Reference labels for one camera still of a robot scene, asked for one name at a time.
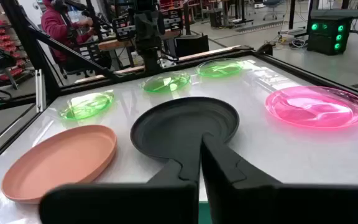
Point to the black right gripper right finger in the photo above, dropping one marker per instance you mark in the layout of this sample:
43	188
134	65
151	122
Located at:
275	205

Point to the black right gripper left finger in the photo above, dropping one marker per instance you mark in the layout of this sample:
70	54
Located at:
120	205

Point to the salmon plastic plate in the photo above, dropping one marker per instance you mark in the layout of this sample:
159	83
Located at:
57	161

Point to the dark grey plastic plate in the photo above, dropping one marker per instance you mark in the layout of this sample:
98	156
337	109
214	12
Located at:
179	124

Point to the translucent pink plastic plate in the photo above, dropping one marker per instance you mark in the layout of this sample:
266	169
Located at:
315	109

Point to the translucent green plastic plate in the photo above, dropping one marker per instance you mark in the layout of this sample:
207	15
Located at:
219	68
87	105
166	82

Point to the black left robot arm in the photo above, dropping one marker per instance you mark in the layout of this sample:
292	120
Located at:
149	31

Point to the long wooden board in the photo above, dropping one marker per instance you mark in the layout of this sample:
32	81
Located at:
210	52

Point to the black box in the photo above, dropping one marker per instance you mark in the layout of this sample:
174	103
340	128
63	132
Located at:
191	46

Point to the black computer tower green lights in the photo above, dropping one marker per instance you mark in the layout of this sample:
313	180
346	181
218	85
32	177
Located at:
325	37

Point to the person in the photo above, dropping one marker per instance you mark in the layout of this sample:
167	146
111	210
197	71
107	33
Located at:
54	28

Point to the office chair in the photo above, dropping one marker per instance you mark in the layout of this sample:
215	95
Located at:
272	4

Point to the shelf with red bins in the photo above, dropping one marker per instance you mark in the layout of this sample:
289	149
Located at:
5	40

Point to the black table edge frame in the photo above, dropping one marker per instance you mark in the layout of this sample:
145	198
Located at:
82	87

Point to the aluminium profile bracket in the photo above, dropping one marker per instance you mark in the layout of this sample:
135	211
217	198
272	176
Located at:
39	90

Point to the black rig frame post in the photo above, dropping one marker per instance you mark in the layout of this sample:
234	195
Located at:
20	25

